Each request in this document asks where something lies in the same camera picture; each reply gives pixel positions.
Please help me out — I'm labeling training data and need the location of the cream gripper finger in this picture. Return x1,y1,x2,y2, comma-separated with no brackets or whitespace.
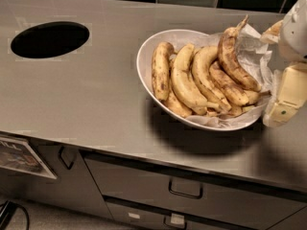
263,62,307,127
260,20,282,44

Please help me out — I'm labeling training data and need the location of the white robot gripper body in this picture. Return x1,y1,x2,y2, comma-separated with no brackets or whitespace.
278,0,307,62

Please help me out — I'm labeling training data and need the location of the brown spotted banana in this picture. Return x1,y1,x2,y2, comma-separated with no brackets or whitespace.
209,61,248,106
218,16,261,92

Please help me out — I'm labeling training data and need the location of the small banana at right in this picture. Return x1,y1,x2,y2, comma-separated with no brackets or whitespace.
245,90,271,105

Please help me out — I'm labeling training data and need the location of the yellow middle banana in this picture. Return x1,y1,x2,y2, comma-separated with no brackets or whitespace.
191,46,231,112

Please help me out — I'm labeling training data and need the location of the white oval bowl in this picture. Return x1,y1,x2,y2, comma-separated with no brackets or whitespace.
136,29,266,132

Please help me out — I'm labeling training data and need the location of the large yellow curved banana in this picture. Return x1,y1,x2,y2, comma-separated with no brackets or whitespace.
171,43,219,115

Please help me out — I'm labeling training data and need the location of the leftmost spotted banana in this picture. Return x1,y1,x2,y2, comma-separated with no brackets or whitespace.
152,41,174,101

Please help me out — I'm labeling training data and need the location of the banana under left ones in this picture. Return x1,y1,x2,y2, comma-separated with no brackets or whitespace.
163,83,193,118

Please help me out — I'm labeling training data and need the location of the white crumpled paper liner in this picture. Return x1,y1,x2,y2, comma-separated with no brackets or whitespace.
177,25,272,131

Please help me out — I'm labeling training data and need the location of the upper grey drawer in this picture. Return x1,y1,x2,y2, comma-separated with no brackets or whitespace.
84,153,306,230

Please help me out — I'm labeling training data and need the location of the grey drawer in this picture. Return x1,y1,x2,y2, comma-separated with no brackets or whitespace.
106,197,255,230
84,153,306,230

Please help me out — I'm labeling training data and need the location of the lower grey drawer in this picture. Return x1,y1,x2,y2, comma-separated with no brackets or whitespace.
106,197,255,230

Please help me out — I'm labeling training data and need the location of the round black counter hole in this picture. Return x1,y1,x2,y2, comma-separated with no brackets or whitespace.
11,21,90,58

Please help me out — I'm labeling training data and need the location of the grey cabinet door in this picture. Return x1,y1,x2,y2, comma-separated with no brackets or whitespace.
0,137,111,219

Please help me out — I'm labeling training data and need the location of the black cable on floor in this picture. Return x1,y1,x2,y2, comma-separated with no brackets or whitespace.
0,199,31,230

